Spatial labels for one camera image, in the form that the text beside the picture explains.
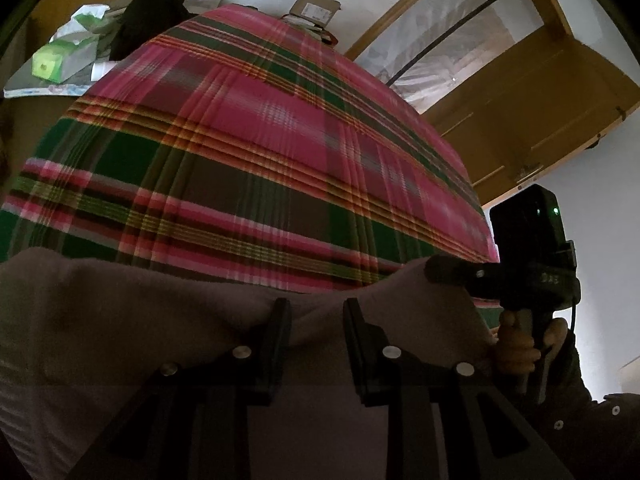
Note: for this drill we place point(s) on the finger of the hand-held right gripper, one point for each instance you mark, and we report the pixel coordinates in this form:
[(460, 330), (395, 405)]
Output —
[(450, 270)]

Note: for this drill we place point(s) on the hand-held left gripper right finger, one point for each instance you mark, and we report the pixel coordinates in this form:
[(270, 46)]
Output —
[(352, 345)]

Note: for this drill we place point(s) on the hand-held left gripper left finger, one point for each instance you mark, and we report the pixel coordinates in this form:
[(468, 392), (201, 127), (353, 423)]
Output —
[(280, 340)]

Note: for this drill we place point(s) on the mauve fleece garment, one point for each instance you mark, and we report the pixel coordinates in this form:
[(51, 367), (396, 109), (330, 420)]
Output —
[(150, 310)]

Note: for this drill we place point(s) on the person's right forearm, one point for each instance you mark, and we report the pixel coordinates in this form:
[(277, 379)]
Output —
[(590, 425)]

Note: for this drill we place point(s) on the person's right hand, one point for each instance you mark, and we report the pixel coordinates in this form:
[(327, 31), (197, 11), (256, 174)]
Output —
[(512, 355)]

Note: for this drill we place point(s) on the wooden door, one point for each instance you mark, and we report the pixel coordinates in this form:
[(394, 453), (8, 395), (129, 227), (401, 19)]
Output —
[(550, 110)]

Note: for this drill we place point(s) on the plaid bed blanket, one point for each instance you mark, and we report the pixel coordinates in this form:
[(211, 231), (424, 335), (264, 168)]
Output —
[(250, 135)]

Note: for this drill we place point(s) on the brown cardboard box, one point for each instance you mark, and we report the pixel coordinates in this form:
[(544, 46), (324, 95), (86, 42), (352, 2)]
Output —
[(315, 7)]

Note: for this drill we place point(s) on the white bottle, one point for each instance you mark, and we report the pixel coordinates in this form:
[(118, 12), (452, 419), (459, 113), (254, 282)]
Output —
[(104, 70)]

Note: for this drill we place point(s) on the black bag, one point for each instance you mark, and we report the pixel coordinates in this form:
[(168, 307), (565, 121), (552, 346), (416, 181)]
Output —
[(145, 25)]

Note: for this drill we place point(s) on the white side table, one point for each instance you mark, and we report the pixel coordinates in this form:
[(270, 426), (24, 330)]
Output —
[(40, 90)]

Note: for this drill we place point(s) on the green tissue pack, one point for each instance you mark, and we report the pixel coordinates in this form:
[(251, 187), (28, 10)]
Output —
[(82, 17), (60, 60)]

